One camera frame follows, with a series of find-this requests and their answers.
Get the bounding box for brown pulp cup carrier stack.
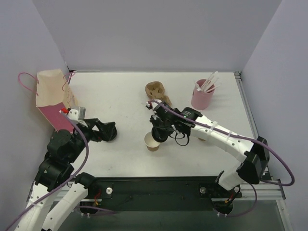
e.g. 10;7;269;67
145;81;172;107

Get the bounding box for brown paper coffee cup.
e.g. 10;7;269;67
144;132;160;152

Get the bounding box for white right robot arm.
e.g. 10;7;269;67
146;100;270;196

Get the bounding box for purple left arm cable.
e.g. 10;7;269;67
4;111;115;231

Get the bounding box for pink straw holder cup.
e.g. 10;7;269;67
191;79;215;110

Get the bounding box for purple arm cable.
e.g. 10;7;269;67
149;100;295;217
4;111;115;231

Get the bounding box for pink paper gift bag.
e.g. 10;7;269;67
18;68;80;133

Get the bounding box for black plastic cup lid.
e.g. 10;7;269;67
151;127;169;143

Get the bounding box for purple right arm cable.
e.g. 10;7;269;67
149;100;295;217

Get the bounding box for aluminium frame rail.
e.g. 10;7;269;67
234;71;286;200

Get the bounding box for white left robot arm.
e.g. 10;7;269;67
15;107;117;231

